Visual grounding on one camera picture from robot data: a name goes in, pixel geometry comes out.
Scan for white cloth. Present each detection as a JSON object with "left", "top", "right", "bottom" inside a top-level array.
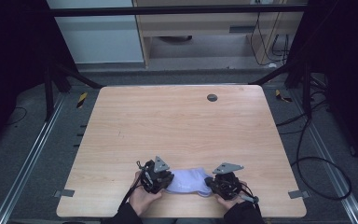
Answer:
[{"left": 165, "top": 167, "right": 214, "bottom": 198}]

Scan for person's left hand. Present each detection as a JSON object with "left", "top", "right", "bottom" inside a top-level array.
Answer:
[{"left": 128, "top": 171, "right": 164, "bottom": 217}]

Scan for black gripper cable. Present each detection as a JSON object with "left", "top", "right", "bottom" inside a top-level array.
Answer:
[{"left": 119, "top": 160, "right": 147, "bottom": 208}]

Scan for white cabinet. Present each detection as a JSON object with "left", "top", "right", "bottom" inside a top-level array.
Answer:
[{"left": 46, "top": 0, "right": 145, "bottom": 65}]

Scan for light wooden desk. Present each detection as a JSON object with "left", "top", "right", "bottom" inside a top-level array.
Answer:
[{"left": 131, "top": 0, "right": 306, "bottom": 68}]

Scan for black curtain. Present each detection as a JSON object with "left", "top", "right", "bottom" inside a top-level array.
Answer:
[
  {"left": 287, "top": 0, "right": 358, "bottom": 175},
  {"left": 0, "top": 0, "right": 79, "bottom": 158}
]

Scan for grey metal table bracket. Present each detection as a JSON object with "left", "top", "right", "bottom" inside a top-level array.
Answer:
[
  {"left": 53, "top": 189, "right": 76, "bottom": 199},
  {"left": 287, "top": 189, "right": 311, "bottom": 200}
]

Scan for black cables under desk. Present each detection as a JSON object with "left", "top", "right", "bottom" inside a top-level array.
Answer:
[{"left": 249, "top": 12, "right": 291, "bottom": 68}]

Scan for black frame strut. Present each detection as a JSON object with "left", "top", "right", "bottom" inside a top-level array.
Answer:
[
  {"left": 248, "top": 59, "right": 312, "bottom": 119},
  {"left": 44, "top": 60, "right": 105, "bottom": 123}
]

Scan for long black floor cable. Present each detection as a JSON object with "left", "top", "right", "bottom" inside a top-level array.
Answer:
[{"left": 275, "top": 90, "right": 352, "bottom": 202}]

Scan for person's right hand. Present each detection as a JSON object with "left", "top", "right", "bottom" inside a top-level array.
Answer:
[{"left": 213, "top": 180, "right": 250, "bottom": 211}]

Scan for gripper cable with grey plug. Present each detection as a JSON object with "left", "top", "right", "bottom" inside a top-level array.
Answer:
[{"left": 239, "top": 183, "right": 261, "bottom": 206}]

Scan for thin black floor cable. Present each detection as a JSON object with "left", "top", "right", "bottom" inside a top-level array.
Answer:
[{"left": 5, "top": 106, "right": 29, "bottom": 127}]

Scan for black horizontal frame bar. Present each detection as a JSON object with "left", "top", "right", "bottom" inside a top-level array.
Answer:
[{"left": 47, "top": 4, "right": 310, "bottom": 17}]

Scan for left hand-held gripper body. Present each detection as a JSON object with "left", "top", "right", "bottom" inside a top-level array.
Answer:
[{"left": 136, "top": 155, "right": 175, "bottom": 195}]

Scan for aluminium floor rail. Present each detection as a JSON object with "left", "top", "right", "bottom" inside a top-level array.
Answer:
[
  {"left": 0, "top": 92, "right": 67, "bottom": 224},
  {"left": 291, "top": 89, "right": 358, "bottom": 224}
]

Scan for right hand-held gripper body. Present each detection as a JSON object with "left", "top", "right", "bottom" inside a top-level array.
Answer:
[{"left": 212, "top": 161, "right": 245, "bottom": 201}]

